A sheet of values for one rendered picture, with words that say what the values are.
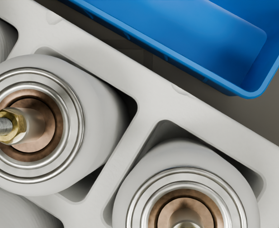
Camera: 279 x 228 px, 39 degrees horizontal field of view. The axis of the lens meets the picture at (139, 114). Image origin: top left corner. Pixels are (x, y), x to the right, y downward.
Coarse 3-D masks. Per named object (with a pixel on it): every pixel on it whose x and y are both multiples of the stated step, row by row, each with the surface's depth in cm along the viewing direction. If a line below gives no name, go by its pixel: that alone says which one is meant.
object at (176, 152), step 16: (160, 144) 37; (176, 144) 31; (192, 144) 31; (144, 160) 26; (160, 160) 25; (176, 160) 25; (192, 160) 25; (208, 160) 25; (224, 160) 26; (128, 176) 26; (144, 176) 25; (224, 176) 25; (240, 176) 25; (128, 192) 25; (240, 192) 25; (256, 208) 25; (112, 224) 26; (256, 224) 25
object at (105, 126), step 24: (0, 72) 26; (72, 72) 26; (96, 96) 26; (120, 96) 42; (96, 120) 26; (120, 120) 35; (96, 144) 26; (72, 168) 26; (96, 168) 33; (24, 192) 26; (48, 192) 26
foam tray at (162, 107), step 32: (0, 0) 33; (32, 0) 33; (32, 32) 33; (64, 32) 33; (96, 64) 33; (128, 64) 33; (128, 96) 43; (160, 96) 32; (192, 96) 32; (128, 128) 33; (160, 128) 43; (192, 128) 32; (224, 128) 32; (128, 160) 32; (256, 160) 32; (64, 192) 34; (96, 192) 33; (256, 192) 33; (64, 224) 33; (96, 224) 33
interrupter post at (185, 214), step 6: (180, 210) 24; (186, 210) 24; (192, 210) 25; (174, 216) 24; (180, 216) 23; (186, 216) 23; (192, 216) 23; (198, 216) 24; (168, 222) 25; (174, 222) 22; (180, 222) 22; (186, 222) 22; (192, 222) 22; (198, 222) 22
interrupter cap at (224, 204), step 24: (168, 168) 25; (192, 168) 25; (144, 192) 25; (168, 192) 25; (192, 192) 25; (216, 192) 25; (144, 216) 25; (168, 216) 25; (216, 216) 25; (240, 216) 24
